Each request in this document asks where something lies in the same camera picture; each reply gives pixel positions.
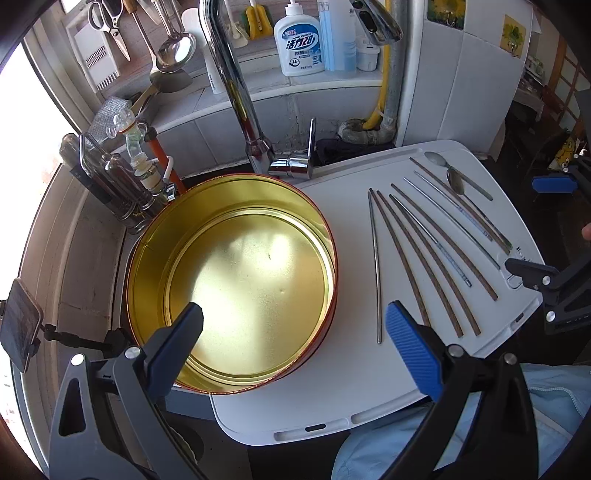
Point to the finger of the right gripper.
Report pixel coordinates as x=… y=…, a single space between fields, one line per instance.
x=544 y=278
x=554 y=184

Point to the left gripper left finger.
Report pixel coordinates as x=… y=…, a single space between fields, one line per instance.
x=106 y=423

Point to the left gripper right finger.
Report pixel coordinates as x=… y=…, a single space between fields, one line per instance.
x=502 y=441

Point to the shiny steel spoon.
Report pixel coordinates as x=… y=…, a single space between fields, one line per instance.
x=458 y=186

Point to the grey matte spoon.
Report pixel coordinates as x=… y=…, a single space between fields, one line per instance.
x=438 y=159

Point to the chrome kitchen faucet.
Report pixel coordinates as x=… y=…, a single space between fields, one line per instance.
x=258 y=149

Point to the kitchen scissors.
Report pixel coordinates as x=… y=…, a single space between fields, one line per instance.
x=104 y=15

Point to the person right hand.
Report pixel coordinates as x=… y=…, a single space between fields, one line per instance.
x=586 y=232

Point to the white cutting board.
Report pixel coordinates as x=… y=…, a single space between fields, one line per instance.
x=351 y=380

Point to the white small cup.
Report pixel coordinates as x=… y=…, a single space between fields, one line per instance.
x=367 y=55

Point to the red gold round tin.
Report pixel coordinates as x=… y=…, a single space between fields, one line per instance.
x=259 y=258

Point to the steel water filter tap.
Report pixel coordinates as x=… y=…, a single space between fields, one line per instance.
x=109 y=178

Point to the blue clear bottle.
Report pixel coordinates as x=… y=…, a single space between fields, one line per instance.
x=338 y=37

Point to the white dish soap bottle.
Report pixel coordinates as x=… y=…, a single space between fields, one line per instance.
x=298 y=42

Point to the yellow green sponge brush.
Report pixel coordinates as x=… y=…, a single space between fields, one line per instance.
x=257 y=21

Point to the white grater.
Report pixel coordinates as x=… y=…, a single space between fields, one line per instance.
x=92 y=52

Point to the white rice paddle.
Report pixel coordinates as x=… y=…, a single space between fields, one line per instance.
x=191 y=23

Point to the smartphone on mount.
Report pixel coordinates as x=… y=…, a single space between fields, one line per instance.
x=21 y=320

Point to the sunflower wall hook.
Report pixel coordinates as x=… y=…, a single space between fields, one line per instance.
x=513 y=37

